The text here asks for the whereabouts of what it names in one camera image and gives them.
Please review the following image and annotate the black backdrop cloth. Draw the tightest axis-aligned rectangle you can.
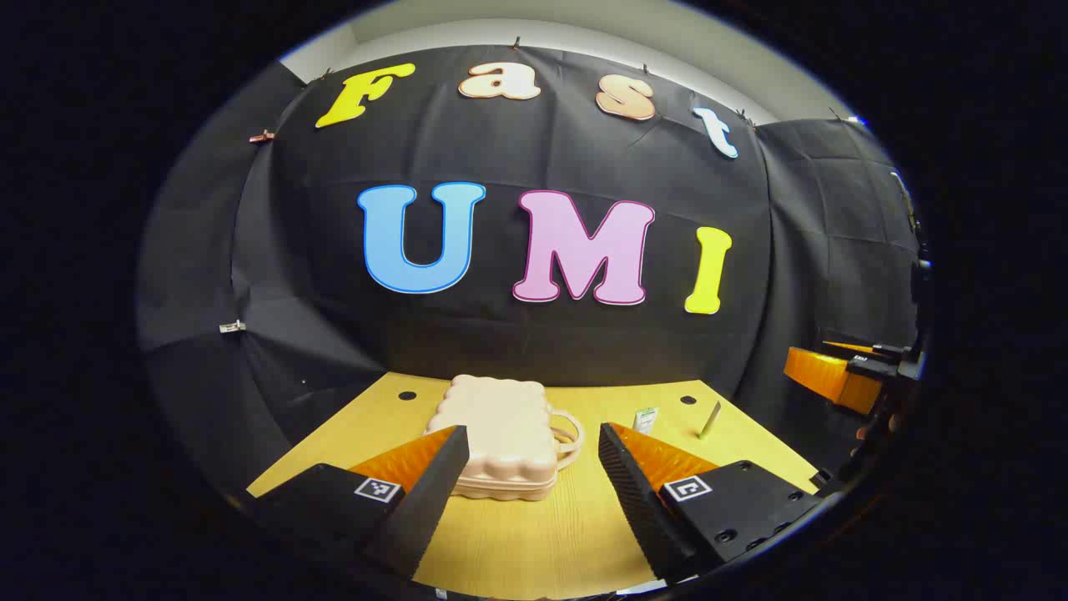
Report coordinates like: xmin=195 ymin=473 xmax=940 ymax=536
xmin=138 ymin=43 xmax=929 ymax=502

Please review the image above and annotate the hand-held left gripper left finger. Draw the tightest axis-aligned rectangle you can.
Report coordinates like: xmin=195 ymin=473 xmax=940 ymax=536
xmin=246 ymin=424 xmax=471 ymax=581

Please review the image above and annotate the beige pink scalloped suitcase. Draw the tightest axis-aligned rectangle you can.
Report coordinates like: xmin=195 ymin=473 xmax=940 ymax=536
xmin=425 ymin=374 xmax=586 ymax=503

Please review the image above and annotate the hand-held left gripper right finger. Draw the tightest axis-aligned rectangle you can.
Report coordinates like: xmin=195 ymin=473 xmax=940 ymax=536
xmin=597 ymin=422 xmax=823 ymax=583

